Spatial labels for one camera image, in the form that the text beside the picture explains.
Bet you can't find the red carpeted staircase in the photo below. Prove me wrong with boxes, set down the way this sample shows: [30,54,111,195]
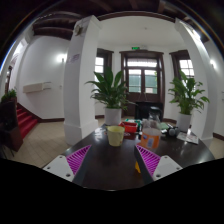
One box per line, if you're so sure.
[15,103,39,139]

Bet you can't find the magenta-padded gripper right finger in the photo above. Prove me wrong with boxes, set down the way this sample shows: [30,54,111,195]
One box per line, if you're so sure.
[134,144,183,186]

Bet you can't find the pale yellow cup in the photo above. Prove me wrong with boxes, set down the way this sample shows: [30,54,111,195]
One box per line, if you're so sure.
[106,125,126,148]

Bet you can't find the white wall unit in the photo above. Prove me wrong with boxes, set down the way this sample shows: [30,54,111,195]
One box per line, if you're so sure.
[22,81,53,94]

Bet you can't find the dark chair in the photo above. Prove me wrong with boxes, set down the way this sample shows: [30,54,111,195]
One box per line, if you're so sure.
[134,100,164,122]

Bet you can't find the paper notice on column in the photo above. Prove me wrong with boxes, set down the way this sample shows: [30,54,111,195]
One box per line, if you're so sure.
[66,53,81,64]

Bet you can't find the dark wooden glazed door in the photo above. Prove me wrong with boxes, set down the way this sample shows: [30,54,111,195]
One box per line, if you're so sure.
[119,50,166,104]

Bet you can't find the grey headphones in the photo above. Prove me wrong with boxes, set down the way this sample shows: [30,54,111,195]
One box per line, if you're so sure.
[165,123,181,138]

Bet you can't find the green plant in white pot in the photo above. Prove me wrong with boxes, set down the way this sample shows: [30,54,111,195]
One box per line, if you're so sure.
[167,69,211,133]
[84,66,129,127]

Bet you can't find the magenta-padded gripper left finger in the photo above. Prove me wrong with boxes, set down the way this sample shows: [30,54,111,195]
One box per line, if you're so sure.
[43,144,93,186]

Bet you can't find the printed paper leaflet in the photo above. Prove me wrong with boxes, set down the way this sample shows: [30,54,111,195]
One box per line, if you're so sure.
[176,131,200,145]

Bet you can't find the clear orange drink bottle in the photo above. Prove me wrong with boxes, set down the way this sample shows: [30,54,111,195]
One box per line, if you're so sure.
[139,106,163,153]

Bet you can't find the dark framed window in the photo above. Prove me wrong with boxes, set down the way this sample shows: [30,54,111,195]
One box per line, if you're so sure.
[169,49,195,81]
[94,48,114,84]

